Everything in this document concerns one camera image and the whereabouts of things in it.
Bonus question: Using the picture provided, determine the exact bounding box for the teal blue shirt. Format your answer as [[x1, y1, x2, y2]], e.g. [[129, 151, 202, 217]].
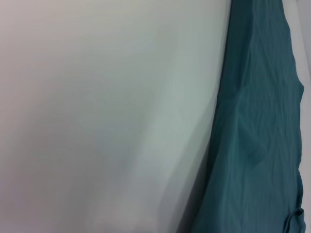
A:
[[191, 0, 306, 233]]

